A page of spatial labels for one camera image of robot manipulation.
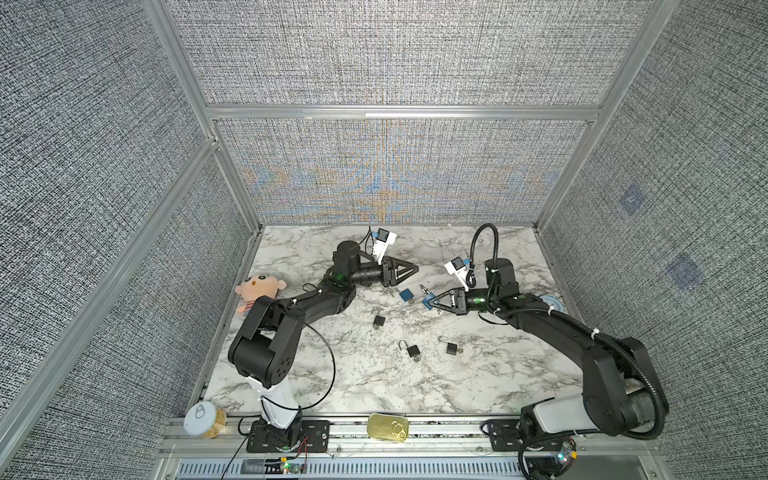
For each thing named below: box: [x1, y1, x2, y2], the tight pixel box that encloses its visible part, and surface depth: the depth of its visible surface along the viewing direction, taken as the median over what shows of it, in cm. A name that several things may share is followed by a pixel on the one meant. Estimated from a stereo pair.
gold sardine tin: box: [366, 413, 409, 442], surface depth 73 cm
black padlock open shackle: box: [398, 339, 421, 357], surface depth 90 cm
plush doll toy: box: [234, 274, 287, 317], surface depth 96 cm
